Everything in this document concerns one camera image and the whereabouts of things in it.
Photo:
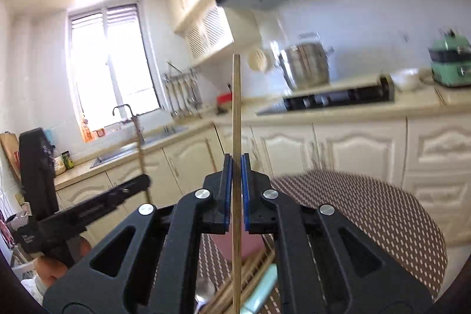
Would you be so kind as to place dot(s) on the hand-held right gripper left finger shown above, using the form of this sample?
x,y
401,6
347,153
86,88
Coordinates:
x,y
228,189

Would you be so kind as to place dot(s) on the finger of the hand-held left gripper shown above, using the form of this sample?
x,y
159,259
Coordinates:
x,y
132,187

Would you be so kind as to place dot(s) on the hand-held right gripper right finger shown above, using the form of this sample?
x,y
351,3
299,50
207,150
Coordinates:
x,y
245,189

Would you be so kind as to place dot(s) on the brown wooden chopstick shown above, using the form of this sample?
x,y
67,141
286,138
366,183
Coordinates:
x,y
141,159
237,97

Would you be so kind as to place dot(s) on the pink cup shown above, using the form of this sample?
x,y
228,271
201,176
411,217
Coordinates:
x,y
220,247

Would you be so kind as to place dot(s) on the light green spoon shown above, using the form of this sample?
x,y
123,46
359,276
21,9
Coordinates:
x,y
263,284

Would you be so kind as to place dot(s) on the pile of wooden chopsticks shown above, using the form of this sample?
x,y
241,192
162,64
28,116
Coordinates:
x,y
224,293

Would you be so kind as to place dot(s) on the person's left hand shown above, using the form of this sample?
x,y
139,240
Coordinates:
x,y
49,271

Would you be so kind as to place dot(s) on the small dark jar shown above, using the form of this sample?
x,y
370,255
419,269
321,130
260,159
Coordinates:
x,y
68,160

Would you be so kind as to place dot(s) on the steel sink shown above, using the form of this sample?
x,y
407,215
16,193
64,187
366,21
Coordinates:
x,y
117,152

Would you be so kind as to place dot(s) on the wooden cutting board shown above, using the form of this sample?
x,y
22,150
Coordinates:
x,y
9,155

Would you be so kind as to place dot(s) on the blue packet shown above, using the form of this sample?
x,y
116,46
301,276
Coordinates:
x,y
49,139

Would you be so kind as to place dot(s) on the metal faucet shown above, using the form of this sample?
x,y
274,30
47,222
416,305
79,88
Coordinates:
x,y
138,126

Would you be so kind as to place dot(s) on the small orange box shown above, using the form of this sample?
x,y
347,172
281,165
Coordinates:
x,y
100,132

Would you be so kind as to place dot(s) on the orange bottle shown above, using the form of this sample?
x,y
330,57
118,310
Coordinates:
x,y
86,132

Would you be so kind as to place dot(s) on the red container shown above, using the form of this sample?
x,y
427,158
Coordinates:
x,y
223,100

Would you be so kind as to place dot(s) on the hanging metal ladle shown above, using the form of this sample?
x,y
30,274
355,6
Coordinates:
x,y
178,100
171,100
185,98

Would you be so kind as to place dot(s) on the hanging metal skimmer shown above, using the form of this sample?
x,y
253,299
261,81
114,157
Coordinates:
x,y
195,97

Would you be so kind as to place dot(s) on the brown dotted tablecloth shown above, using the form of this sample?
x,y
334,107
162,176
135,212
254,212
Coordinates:
x,y
349,211

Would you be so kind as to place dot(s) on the metal spoon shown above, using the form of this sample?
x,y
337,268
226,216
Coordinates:
x,y
204,293

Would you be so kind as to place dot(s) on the kitchen window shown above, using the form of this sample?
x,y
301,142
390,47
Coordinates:
x,y
106,71

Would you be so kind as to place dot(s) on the cream kitchen base cabinets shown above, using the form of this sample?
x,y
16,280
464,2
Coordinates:
x,y
360,148

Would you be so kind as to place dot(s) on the black gas stove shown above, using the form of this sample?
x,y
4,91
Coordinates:
x,y
331,98

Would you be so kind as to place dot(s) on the round cream hanging strainer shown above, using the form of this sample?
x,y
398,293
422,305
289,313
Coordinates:
x,y
257,60

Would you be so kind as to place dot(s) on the steel steamer pot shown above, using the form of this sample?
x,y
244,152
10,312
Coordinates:
x,y
305,67

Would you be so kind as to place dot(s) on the cream stove cover board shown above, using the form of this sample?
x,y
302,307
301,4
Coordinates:
x,y
353,86

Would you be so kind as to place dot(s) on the white bowl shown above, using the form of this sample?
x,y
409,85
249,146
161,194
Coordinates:
x,y
404,80

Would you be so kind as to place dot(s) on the green kitchen appliance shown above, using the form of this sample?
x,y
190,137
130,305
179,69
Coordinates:
x,y
450,64

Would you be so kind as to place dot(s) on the metal wall utensil rack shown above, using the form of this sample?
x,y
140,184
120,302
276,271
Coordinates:
x,y
180,73

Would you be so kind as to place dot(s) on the cream lattice door wall cabinet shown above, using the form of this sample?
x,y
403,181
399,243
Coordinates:
x,y
209,30

